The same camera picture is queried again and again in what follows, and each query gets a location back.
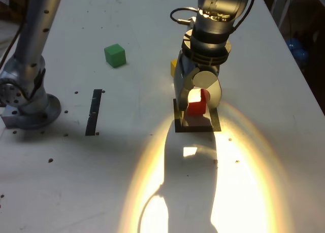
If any black tape strip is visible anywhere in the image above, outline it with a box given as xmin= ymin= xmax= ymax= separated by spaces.
xmin=85 ymin=89 xmax=103 ymax=137

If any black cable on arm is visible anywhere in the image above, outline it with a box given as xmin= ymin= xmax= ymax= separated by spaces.
xmin=169 ymin=0 xmax=257 ymax=35

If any white metal frame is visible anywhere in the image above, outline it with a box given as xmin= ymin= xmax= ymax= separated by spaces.
xmin=270 ymin=0 xmax=298 ymax=28

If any green cube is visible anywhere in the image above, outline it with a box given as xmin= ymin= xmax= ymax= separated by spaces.
xmin=104 ymin=43 xmax=127 ymax=69

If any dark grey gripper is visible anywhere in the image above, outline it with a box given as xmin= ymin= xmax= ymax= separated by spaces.
xmin=173 ymin=50 xmax=223 ymax=121

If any brown cardboard box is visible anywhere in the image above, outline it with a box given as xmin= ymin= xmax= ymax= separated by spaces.
xmin=0 ymin=0 xmax=28 ymax=23

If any yellow cube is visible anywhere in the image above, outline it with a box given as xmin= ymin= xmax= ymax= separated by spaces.
xmin=170 ymin=59 xmax=178 ymax=79

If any red cube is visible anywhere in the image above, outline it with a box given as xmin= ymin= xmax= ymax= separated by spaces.
xmin=187 ymin=88 xmax=211 ymax=116

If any blue round object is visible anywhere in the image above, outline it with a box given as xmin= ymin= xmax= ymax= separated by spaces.
xmin=286 ymin=38 xmax=310 ymax=63

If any black tape square outline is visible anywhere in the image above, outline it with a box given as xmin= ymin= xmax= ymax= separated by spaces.
xmin=173 ymin=98 xmax=222 ymax=134

